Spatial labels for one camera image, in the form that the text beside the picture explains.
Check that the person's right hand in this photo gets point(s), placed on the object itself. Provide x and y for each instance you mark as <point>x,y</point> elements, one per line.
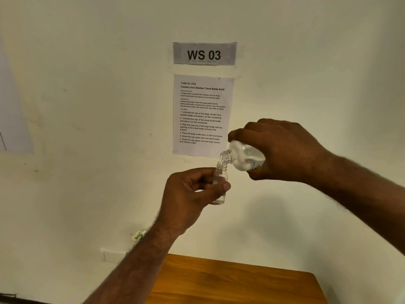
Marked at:
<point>284,153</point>

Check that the grey wall sign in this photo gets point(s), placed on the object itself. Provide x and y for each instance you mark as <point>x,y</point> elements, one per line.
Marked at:
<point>204,54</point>

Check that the person's left forearm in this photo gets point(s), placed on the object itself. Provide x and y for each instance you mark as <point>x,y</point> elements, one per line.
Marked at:
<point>133,269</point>

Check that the person's left hand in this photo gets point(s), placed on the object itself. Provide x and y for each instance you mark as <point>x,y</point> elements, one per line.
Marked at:
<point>182,202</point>

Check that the white instruction paper sheet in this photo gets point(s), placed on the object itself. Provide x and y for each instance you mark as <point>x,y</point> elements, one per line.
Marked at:
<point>202,117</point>

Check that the white wall box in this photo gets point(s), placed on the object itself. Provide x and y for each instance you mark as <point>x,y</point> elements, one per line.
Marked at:
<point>114,255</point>

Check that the white potted flower plant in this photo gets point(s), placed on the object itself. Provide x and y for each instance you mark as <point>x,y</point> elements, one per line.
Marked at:
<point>138,235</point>

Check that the large clear solution bottle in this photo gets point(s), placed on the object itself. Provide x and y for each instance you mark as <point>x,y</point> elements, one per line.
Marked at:
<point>246,156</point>

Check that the person's right forearm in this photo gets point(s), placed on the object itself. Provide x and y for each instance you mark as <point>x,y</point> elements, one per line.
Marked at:
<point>364,196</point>

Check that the small clear bottle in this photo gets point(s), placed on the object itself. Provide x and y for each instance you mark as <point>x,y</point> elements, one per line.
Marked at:
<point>220,174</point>

